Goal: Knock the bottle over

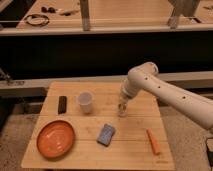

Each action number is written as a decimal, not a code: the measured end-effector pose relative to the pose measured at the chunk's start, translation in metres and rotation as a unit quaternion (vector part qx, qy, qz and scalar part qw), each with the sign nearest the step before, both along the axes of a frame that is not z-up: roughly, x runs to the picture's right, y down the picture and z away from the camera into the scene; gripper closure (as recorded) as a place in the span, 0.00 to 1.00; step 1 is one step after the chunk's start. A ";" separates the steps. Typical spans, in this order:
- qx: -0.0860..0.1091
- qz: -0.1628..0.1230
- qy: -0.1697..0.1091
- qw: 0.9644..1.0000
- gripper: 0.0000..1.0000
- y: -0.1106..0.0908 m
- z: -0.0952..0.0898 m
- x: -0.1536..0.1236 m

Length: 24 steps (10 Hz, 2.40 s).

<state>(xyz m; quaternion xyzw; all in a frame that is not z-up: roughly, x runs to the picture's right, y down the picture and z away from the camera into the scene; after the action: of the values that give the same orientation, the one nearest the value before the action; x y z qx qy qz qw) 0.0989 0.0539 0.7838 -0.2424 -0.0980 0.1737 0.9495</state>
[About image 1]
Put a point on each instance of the metal clamp at left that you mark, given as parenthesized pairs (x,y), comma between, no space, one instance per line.
(8,78)

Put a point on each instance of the grey metal post left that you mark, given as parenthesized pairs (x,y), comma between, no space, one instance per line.
(84,7)

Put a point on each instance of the small dark objects on bench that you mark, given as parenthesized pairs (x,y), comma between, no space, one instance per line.
(48,10)

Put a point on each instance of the translucent plastic cup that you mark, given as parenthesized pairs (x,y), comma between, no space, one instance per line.
(85,101)

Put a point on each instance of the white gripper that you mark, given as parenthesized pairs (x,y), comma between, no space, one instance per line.
(126,95)

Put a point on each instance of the blue sponge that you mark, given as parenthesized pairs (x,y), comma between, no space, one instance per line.
(106,135)

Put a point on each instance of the small clear bottle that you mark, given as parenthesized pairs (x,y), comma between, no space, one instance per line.
(122,110)

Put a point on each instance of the grey metal post right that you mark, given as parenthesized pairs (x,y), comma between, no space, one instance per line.
(187,8)

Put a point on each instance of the orange plate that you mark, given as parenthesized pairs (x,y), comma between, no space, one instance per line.
(55,139)

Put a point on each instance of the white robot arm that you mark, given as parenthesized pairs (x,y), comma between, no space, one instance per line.
(144,77)

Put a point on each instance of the dark brown block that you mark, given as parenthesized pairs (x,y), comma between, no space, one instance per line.
(62,104)

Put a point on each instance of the grey metal post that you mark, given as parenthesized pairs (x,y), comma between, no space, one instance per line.
(187,8)
(84,7)

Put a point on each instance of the orange carrot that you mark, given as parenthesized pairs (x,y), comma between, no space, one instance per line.
(153,142)

